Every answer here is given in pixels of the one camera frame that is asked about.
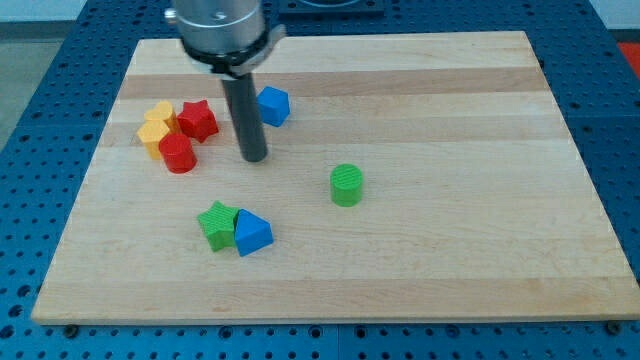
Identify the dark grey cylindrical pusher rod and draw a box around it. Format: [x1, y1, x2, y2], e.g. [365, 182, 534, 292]
[222, 73, 268, 163]

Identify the blue cube block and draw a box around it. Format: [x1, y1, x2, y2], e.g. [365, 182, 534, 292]
[257, 86, 290, 127]

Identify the red star block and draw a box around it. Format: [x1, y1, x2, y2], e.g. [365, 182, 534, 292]
[177, 100, 219, 143]

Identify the yellow heart block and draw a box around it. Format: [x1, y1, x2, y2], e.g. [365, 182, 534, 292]
[144, 100, 181, 133]

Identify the red cylinder block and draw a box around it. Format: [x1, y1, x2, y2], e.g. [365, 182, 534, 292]
[159, 133, 197, 174]

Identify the yellow pentagon block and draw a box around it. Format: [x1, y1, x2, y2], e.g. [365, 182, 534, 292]
[136, 120, 170, 160]

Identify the green star block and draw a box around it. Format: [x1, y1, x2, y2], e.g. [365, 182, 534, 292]
[197, 201, 240, 252]

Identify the green cylinder block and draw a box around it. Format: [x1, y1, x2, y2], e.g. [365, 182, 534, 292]
[330, 163, 364, 207]

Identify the blue triangle block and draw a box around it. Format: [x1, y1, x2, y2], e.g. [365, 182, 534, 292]
[235, 209, 274, 257]

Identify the wooden board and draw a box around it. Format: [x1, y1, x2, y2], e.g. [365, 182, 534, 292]
[32, 31, 639, 325]

